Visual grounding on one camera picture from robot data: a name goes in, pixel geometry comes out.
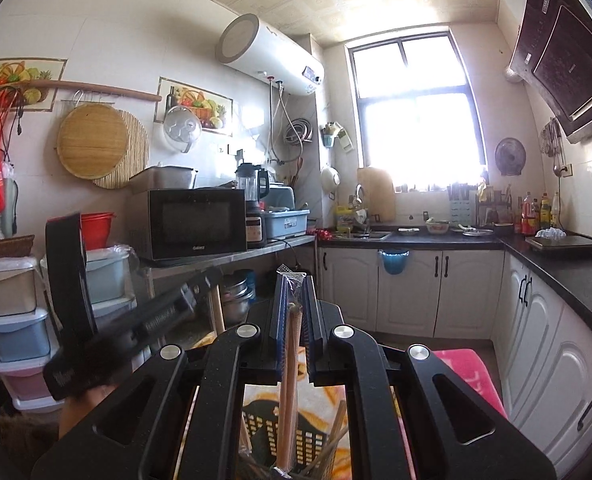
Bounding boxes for pink cartoon bear blanket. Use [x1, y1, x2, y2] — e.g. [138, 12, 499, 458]
[175, 348, 509, 480]

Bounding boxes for blue hanging trash bin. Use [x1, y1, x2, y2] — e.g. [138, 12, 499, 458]
[378, 250, 410, 275]

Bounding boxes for white lower kitchen cabinets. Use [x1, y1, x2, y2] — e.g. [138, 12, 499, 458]
[318, 246, 592, 479]

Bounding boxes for metal shelf rack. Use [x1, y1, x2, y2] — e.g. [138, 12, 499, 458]
[130, 235, 318, 304]

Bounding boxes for round woven straw mat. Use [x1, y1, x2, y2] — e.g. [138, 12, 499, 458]
[92, 110, 150, 190]

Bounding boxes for red plastic basin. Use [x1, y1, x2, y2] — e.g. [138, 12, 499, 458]
[81, 212, 115, 250]

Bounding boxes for grey-blue plastic box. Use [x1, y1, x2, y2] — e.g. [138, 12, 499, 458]
[264, 209, 310, 240]

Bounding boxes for fruit picture wall tile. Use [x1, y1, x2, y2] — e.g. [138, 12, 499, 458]
[154, 77, 234, 133]

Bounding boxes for plastic drawer storage tower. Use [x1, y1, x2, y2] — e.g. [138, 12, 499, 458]
[0, 245, 136, 415]

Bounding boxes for wall mounted ventilation fan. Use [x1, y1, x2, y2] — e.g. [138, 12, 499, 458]
[494, 138, 527, 177]

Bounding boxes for wooden cutting board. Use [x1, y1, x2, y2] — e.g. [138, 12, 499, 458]
[357, 167, 396, 223]

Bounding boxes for left hand with painted nails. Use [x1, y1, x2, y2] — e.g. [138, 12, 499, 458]
[58, 385, 116, 439]

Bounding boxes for round bamboo tray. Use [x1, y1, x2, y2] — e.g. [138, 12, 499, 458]
[56, 103, 128, 180]

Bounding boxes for chopsticks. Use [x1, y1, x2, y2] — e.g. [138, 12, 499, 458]
[274, 264, 306, 479]
[302, 400, 348, 478]

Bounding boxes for black range hood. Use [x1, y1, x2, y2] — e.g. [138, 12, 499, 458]
[510, 0, 592, 144]

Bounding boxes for dark green utensil basket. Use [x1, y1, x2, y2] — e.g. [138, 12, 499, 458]
[238, 399, 351, 479]

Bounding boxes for black blender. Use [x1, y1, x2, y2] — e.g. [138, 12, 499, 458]
[235, 162, 270, 249]

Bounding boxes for stainless steel pot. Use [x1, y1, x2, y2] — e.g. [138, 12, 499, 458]
[220, 269, 256, 325]

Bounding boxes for white cylindrical water heater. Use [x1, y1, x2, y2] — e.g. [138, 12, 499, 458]
[216, 13, 324, 96]

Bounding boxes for clear round lid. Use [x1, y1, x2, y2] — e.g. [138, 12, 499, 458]
[162, 105, 202, 153]

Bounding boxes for black microwave oven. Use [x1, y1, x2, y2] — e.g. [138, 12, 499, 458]
[126, 188, 247, 261]

